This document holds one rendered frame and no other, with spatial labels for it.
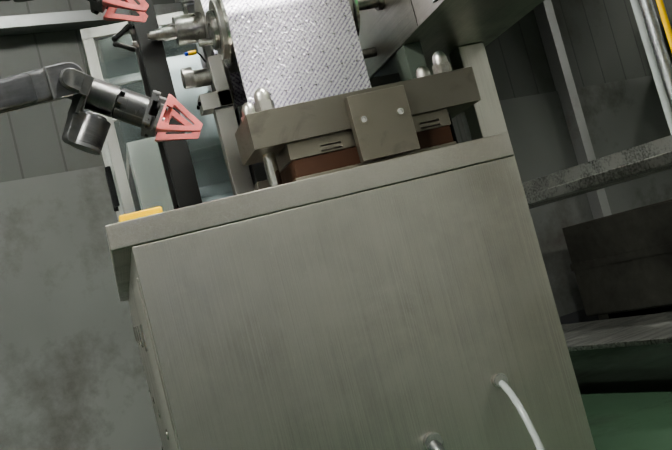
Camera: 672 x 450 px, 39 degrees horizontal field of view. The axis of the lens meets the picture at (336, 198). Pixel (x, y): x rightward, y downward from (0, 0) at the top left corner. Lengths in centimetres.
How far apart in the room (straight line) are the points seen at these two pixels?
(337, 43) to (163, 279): 62
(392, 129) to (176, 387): 53
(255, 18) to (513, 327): 73
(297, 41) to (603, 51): 564
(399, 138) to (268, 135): 21
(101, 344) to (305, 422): 357
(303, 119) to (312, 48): 27
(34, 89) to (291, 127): 44
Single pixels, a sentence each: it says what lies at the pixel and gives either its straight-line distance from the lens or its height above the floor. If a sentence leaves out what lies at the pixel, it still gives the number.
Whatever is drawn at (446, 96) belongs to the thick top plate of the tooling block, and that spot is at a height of 99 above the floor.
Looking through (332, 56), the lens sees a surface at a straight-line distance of 181.
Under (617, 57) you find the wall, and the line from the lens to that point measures 742.
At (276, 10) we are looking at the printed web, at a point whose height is 125.
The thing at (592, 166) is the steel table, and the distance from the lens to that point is 465.
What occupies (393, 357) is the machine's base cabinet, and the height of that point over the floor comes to 60.
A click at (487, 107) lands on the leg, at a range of 202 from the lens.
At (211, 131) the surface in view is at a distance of 281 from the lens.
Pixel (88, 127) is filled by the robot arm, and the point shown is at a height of 110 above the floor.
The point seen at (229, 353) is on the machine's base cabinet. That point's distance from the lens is 145.
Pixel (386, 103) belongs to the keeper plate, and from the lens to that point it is 158.
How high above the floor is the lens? 74
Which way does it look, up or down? 5 degrees up
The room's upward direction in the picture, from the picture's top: 15 degrees counter-clockwise
